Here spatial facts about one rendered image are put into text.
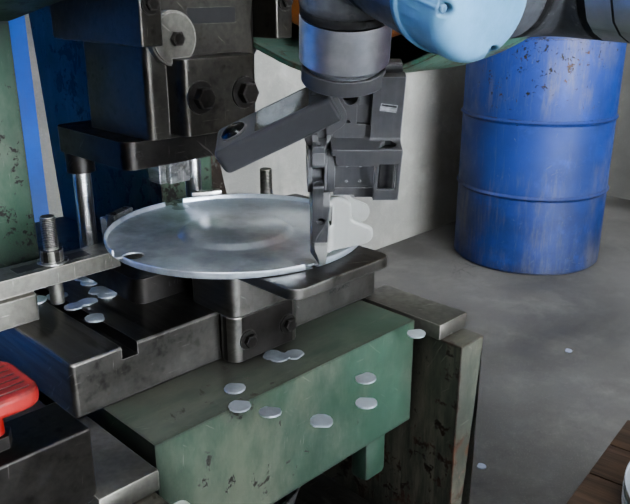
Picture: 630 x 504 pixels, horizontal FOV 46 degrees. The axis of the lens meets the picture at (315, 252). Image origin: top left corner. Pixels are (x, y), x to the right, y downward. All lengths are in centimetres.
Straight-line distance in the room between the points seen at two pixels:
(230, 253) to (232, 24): 26
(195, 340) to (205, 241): 11
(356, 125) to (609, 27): 22
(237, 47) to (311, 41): 28
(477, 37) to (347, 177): 22
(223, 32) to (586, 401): 157
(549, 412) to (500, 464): 29
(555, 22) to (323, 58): 17
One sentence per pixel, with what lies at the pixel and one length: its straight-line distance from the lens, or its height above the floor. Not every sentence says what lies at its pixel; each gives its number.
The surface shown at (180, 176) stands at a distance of 92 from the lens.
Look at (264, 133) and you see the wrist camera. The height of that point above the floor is 93.
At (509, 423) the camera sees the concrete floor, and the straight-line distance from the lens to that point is 201.
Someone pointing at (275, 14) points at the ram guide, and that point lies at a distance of 87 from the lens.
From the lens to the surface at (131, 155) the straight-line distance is 82.
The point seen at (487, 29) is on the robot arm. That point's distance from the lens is 50.
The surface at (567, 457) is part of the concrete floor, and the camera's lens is 192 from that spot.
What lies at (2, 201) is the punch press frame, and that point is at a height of 79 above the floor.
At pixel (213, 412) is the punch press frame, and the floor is 64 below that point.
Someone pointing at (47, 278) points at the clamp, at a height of 74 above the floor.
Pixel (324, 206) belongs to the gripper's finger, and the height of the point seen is 86.
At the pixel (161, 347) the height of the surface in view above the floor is 69.
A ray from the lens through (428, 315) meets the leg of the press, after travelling 99.
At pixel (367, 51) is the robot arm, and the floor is 100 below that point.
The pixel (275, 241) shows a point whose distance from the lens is 81.
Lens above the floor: 105
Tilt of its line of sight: 20 degrees down
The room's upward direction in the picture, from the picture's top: straight up
